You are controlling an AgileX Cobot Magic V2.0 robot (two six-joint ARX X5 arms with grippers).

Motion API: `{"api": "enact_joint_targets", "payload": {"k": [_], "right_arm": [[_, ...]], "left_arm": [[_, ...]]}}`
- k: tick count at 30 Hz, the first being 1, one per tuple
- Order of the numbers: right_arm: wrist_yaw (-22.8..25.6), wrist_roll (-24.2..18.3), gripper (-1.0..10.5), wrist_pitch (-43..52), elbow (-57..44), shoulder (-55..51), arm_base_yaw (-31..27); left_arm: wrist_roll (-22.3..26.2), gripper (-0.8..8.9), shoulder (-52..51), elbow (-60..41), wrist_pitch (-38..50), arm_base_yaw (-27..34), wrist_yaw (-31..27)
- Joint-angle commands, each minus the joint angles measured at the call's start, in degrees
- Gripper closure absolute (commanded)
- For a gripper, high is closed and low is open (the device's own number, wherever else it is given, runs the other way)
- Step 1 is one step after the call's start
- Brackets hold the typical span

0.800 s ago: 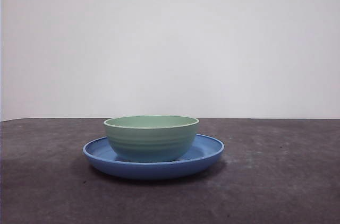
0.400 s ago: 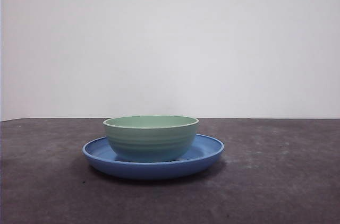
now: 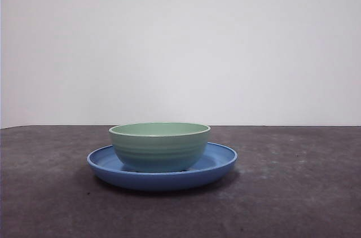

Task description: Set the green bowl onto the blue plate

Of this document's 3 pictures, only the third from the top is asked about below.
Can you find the green ribbed bowl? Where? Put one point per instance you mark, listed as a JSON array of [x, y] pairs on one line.
[[160, 150]]

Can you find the blue round plate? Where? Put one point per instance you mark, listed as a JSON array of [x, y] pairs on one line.
[[158, 183]]

